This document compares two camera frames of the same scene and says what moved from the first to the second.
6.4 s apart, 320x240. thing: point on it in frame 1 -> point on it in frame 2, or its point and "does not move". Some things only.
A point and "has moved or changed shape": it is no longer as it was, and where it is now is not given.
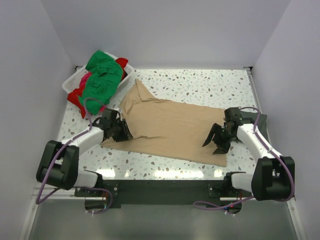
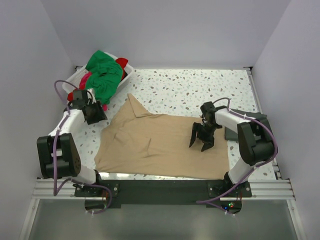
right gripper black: x=222 y=148 -> x=208 y=143
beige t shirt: x=169 y=129 has moved or changed shape
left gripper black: x=125 y=133 -> x=100 y=114
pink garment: x=82 y=85 does not move
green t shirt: x=105 y=77 does not move
